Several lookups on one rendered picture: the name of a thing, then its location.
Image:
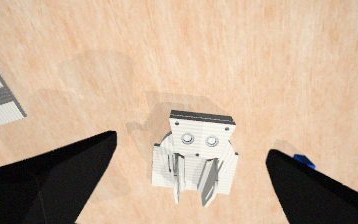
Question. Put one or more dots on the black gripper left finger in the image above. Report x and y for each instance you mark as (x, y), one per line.
(53, 187)

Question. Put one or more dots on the grey flat metal plate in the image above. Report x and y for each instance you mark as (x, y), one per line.
(201, 115)

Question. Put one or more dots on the small blue block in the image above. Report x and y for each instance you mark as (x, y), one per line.
(304, 159)

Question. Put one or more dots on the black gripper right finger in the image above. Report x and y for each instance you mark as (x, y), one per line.
(308, 196)

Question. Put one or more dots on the grey metal plate with two round holes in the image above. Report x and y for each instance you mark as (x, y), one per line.
(200, 129)

